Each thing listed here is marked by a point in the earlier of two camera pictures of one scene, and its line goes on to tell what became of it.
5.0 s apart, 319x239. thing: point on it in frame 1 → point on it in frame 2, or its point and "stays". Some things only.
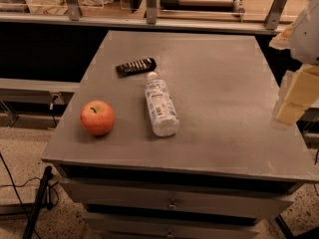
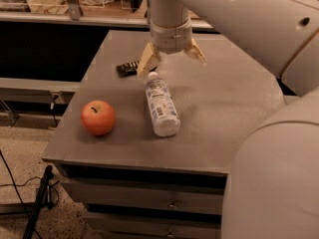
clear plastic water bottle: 162,111 stays
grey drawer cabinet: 171,135 stays
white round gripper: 307,37 → 170,40
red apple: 97,117 stays
